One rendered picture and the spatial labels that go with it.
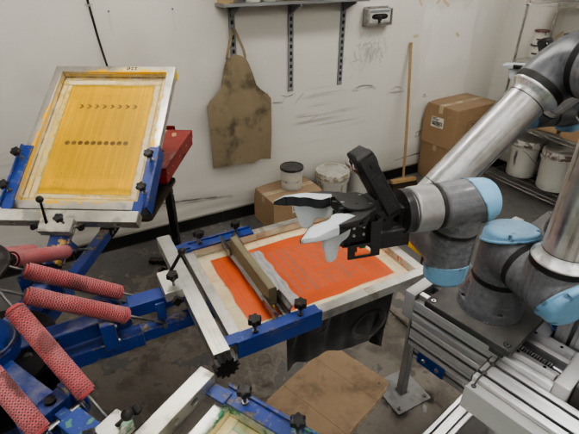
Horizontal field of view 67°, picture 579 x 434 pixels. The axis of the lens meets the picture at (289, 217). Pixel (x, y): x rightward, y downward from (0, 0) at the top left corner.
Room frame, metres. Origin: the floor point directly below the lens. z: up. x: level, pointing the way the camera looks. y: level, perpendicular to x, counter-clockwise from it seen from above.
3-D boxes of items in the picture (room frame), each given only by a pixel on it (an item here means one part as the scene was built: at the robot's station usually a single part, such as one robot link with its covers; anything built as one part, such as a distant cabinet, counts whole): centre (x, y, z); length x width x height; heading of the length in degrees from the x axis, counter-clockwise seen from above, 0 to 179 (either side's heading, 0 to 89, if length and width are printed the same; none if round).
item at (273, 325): (1.02, 0.04, 0.98); 0.30 x 0.05 x 0.07; 118
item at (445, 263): (0.64, -0.27, 1.56); 0.11 x 0.08 x 0.11; 16
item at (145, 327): (1.17, 0.34, 0.89); 1.24 x 0.06 x 0.06; 118
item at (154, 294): (1.11, 0.45, 1.02); 0.17 x 0.06 x 0.05; 118
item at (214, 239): (1.51, 0.30, 0.98); 0.30 x 0.05 x 0.07; 118
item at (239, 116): (3.36, 0.39, 1.06); 0.53 x 0.07 x 1.05; 118
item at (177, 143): (2.30, 0.84, 1.06); 0.61 x 0.46 x 0.12; 178
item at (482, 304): (0.82, -0.50, 1.31); 0.15 x 0.15 x 0.10
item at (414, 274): (1.38, -0.05, 0.97); 0.79 x 0.58 x 0.04; 118
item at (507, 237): (0.82, -0.50, 1.42); 0.13 x 0.12 x 0.14; 16
